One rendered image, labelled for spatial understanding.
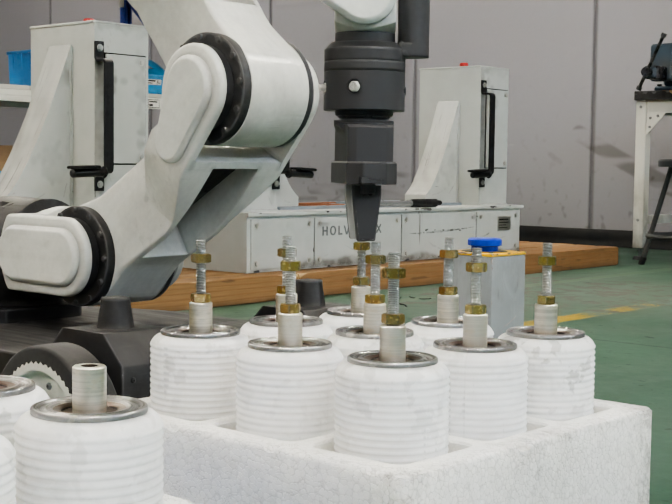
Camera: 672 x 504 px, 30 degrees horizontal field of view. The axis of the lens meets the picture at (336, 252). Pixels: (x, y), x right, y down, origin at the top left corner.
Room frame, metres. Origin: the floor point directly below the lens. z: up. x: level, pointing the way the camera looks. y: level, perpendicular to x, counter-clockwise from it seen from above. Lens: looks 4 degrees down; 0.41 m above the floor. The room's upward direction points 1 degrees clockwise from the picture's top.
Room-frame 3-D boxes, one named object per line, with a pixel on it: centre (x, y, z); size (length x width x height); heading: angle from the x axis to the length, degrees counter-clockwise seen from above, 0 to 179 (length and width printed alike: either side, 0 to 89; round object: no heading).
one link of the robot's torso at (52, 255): (1.85, 0.36, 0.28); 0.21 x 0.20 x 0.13; 49
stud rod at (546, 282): (1.21, -0.20, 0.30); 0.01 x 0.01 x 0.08
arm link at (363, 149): (1.37, -0.03, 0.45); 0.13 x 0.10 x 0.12; 11
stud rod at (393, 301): (1.03, -0.05, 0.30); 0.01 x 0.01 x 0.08
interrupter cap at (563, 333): (1.21, -0.20, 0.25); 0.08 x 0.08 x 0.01
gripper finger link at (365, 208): (1.35, -0.03, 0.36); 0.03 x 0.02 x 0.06; 101
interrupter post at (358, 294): (1.37, -0.03, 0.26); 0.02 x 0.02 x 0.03
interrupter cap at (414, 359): (1.03, -0.05, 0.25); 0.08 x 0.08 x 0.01
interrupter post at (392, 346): (1.03, -0.05, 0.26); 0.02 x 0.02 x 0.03
